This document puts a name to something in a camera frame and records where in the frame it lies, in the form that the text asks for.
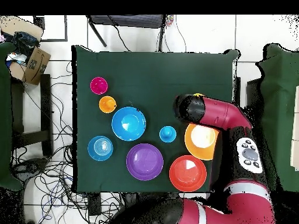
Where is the black computer tower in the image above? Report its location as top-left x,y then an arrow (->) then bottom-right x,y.
246,78 -> 263,131

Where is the blue cup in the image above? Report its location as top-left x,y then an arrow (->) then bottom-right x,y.
159,125 -> 178,144

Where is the large blue bowl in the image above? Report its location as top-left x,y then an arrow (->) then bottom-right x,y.
111,106 -> 147,142

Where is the purple bowl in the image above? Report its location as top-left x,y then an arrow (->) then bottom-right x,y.
126,143 -> 165,181

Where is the large orange bowl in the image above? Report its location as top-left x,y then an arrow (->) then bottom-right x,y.
184,122 -> 220,161

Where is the orange cup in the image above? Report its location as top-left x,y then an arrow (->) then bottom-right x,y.
98,95 -> 117,114

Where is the dark green tablecloth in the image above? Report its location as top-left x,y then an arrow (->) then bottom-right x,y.
71,44 -> 241,194

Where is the small blue bowl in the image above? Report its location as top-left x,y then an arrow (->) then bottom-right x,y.
87,135 -> 114,162

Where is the large red bowl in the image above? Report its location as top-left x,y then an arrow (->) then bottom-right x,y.
169,155 -> 208,193

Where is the pink cup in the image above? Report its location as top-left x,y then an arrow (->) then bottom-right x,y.
90,76 -> 109,96

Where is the black power adapter box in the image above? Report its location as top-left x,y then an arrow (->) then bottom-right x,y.
88,192 -> 102,216

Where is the black bench stand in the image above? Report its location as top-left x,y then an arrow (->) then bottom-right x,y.
10,73 -> 54,157

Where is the black folding chair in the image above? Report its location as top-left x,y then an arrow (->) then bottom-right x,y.
85,15 -> 167,53

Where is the cardboard box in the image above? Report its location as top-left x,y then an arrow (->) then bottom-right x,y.
0,15 -> 52,86

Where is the green cloth covered table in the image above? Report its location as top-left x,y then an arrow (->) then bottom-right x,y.
255,43 -> 299,193
0,41 -> 24,192

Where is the grey black floor base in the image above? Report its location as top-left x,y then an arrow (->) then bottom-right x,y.
10,157 -> 50,183

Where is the black plastic bag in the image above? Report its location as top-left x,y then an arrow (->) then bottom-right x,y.
11,31 -> 40,59

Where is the tangle of floor cables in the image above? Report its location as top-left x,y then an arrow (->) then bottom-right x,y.
10,60 -> 127,224

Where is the black metal frame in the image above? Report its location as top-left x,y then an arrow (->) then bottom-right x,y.
33,15 -> 69,43

